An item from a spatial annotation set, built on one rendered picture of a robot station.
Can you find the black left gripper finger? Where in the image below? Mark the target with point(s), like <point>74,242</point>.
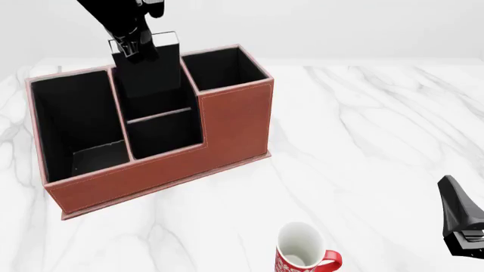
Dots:
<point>146,55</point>

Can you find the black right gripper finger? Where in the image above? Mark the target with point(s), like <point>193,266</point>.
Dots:
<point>457,204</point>

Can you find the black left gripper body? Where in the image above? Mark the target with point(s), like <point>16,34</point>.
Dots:
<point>126,42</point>

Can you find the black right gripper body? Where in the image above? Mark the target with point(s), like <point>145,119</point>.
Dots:
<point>463,245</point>

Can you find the black book with white pages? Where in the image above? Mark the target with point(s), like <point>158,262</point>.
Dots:
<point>159,76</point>

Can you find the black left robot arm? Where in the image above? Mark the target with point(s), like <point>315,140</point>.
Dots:
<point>109,14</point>

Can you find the red-brown desk caddy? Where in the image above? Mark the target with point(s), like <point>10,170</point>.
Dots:
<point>234,122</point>

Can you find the red patterned mug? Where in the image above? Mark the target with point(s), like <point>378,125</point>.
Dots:
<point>298,249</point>

